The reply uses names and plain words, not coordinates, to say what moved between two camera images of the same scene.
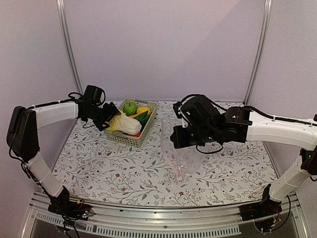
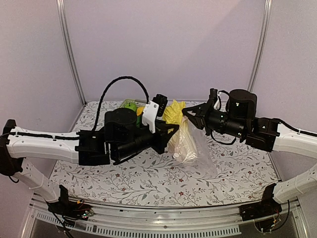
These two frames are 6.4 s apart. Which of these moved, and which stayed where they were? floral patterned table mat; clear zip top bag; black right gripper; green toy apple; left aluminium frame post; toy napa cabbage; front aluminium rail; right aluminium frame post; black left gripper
Moved: clear zip top bag; toy napa cabbage; black right gripper; black left gripper
Stayed: floral patterned table mat; green toy apple; front aluminium rail; right aluminium frame post; left aluminium frame post
